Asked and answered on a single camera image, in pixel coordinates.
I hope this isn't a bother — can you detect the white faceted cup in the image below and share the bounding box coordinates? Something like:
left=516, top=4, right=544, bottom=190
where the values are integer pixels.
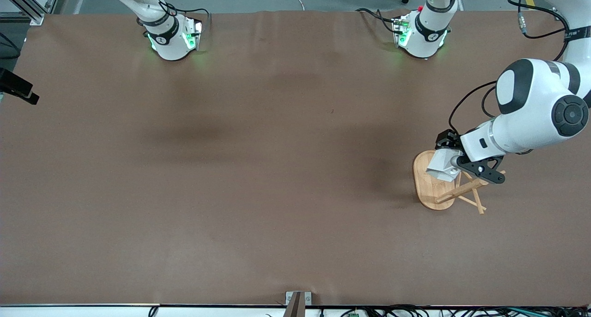
left=426, top=149, right=462, bottom=183

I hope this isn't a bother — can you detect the wooden cup rack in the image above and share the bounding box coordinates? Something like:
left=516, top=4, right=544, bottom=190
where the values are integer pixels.
left=412, top=150, right=507, bottom=215

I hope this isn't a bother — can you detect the brown table cover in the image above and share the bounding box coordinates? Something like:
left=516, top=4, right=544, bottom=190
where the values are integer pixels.
left=0, top=10, right=591, bottom=306

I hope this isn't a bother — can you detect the aluminum frame profile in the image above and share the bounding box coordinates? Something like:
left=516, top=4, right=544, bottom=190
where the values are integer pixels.
left=0, top=0, right=74, bottom=26

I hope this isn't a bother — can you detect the black left base cable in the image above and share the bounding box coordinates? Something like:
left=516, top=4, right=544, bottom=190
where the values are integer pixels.
left=356, top=7, right=402, bottom=34

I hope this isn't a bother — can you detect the metal camera bracket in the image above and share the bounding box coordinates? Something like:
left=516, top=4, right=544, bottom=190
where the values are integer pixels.
left=285, top=291, right=313, bottom=317

